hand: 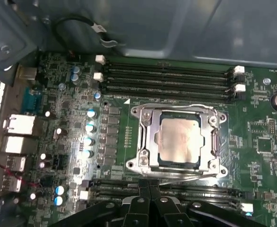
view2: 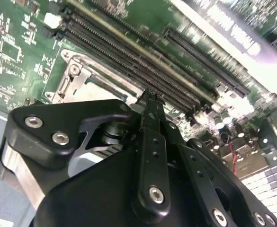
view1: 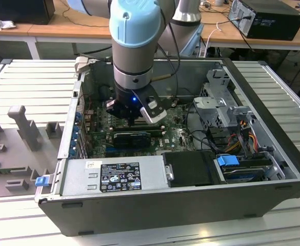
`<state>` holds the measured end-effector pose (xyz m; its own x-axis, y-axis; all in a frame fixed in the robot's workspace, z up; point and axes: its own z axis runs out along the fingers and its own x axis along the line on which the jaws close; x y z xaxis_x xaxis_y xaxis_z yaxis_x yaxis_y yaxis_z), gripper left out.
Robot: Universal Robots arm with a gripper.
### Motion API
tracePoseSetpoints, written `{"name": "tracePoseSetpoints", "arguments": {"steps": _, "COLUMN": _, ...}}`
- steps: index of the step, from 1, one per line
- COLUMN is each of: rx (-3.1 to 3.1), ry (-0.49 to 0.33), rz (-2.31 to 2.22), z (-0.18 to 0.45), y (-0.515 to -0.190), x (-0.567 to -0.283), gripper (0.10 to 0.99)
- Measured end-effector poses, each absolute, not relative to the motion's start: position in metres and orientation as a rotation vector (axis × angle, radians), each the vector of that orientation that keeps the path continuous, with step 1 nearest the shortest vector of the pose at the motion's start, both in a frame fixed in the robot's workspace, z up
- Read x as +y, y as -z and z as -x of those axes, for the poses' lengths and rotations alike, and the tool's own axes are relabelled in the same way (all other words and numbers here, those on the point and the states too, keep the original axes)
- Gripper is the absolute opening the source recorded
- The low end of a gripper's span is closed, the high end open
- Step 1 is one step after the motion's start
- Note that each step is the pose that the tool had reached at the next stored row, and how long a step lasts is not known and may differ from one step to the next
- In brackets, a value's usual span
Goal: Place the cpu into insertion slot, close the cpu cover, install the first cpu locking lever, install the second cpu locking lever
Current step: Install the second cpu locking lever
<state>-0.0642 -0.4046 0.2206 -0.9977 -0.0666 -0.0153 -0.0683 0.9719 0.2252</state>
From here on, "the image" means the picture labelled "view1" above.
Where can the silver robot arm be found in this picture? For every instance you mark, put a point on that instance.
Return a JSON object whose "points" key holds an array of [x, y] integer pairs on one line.
{"points": [[134, 59]]}

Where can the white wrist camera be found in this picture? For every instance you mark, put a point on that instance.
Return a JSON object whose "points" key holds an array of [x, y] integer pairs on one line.
{"points": [[152, 116]]}

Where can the silver metal drive cage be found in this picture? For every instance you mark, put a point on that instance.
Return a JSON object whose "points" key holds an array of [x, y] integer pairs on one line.
{"points": [[211, 102]]}

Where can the silver power supply unit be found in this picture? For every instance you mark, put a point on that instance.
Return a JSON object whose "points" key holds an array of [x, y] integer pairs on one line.
{"points": [[75, 179]]}

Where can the green motherboard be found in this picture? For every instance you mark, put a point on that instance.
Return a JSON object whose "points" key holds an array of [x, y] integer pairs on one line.
{"points": [[175, 114]]}

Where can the blue plastic latch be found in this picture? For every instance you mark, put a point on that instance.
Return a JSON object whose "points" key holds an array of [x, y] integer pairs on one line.
{"points": [[41, 181]]}

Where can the grey parts rack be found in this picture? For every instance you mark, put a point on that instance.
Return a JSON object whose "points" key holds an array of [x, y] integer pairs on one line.
{"points": [[16, 153]]}

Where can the black box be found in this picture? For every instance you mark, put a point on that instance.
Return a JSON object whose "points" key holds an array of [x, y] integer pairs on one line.
{"points": [[19, 10]]}

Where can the black RAM slot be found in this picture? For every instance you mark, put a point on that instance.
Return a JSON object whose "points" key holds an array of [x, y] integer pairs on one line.
{"points": [[157, 131], [121, 126], [157, 134], [139, 128]]}

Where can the hard disk in blue carrier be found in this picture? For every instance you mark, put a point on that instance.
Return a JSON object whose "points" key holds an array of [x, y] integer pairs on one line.
{"points": [[228, 161]]}

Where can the silver coin battery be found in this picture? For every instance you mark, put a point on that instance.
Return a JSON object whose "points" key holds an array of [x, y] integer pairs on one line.
{"points": [[175, 103]]}

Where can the black PC tower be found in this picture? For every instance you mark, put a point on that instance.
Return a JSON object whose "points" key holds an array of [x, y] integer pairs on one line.
{"points": [[275, 25]]}

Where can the wooden desk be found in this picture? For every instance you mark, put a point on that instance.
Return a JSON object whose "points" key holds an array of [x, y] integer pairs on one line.
{"points": [[224, 36], [62, 28]]}

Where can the black plastic shroud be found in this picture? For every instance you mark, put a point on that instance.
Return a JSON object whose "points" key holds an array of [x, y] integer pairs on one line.
{"points": [[188, 166]]}

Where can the crumpled white paper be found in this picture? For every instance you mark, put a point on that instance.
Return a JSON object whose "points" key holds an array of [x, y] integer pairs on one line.
{"points": [[1, 24]]}

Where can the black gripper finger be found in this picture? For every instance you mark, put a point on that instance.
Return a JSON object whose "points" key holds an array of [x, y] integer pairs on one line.
{"points": [[117, 114], [137, 118]]}

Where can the black and grey PC case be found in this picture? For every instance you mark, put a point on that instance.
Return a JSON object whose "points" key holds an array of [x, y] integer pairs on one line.
{"points": [[165, 212]]}

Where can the black graphics card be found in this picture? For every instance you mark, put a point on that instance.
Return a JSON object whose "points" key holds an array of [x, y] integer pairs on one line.
{"points": [[131, 139]]}

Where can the small grey wrist camera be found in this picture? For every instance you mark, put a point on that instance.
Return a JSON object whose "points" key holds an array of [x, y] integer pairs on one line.
{"points": [[110, 105]]}

